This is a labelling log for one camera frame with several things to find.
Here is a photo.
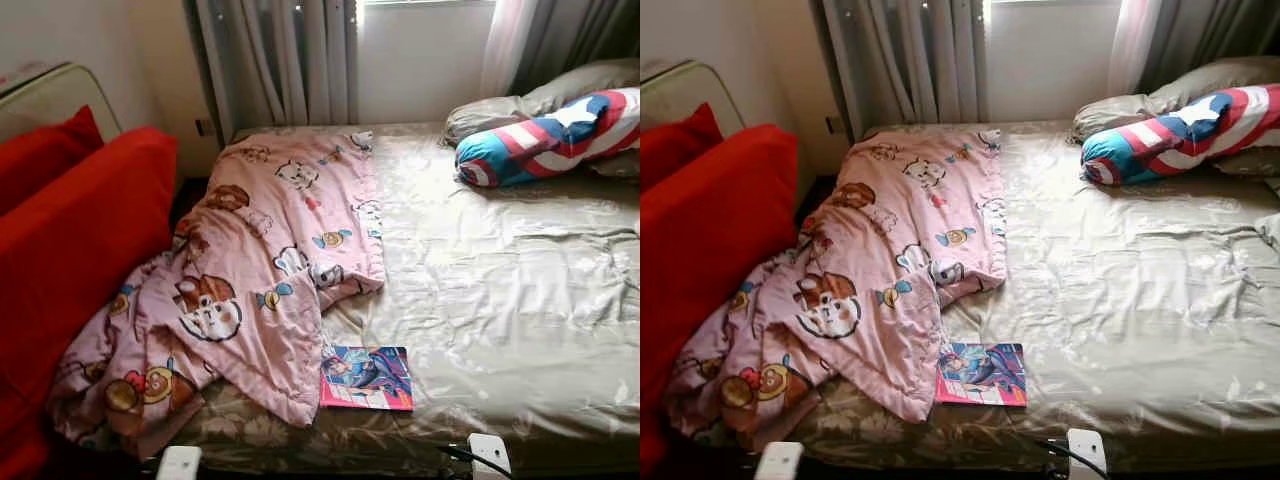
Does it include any pink cartoon print blanket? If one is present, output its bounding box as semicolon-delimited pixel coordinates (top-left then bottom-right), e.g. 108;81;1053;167
45;130;386;456
665;128;1008;453

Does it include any colourful manga book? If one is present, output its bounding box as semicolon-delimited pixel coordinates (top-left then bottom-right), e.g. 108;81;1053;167
935;343;1028;407
320;346;414;412

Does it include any red covered sofa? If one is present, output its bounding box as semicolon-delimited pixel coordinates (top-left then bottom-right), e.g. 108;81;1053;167
0;127;179;480
640;123;799;476

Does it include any flat beige floral pillow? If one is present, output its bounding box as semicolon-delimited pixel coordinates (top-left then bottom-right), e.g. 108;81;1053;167
588;148;641;179
1212;145;1280;179

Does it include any red cushion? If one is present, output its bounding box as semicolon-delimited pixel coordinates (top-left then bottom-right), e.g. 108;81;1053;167
0;105;104;216
640;102;723;191

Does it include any red white blue bolster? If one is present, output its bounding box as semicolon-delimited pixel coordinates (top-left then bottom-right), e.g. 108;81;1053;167
1080;84;1280;187
455;87;641;189

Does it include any beige floral bed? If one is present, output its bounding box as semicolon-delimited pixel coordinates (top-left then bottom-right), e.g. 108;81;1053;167
790;120;1280;471
150;122;641;476

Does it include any beige upright mattress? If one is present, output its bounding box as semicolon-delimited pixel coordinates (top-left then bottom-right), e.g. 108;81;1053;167
640;58;746;131
0;62;123;143

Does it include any plain beige pillow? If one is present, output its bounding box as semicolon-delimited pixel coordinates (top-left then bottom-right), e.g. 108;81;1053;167
443;58;641;146
1072;55;1280;143

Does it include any bright window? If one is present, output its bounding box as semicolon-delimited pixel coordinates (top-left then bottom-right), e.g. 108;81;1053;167
355;0;498;126
985;0;1123;123

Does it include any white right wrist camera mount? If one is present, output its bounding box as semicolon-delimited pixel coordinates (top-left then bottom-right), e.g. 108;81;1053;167
468;433;513;479
1067;429;1108;479

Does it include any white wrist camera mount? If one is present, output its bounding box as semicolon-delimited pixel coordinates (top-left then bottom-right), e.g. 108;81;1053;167
157;446;203;480
1067;429;1108;479
468;433;513;479
755;442;805;480

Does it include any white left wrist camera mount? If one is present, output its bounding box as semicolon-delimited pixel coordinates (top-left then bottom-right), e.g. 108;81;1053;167
755;442;805;480
157;446;203;480

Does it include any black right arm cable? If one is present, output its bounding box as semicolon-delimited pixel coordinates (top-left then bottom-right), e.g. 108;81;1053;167
1035;438;1109;480
436;444;513;480

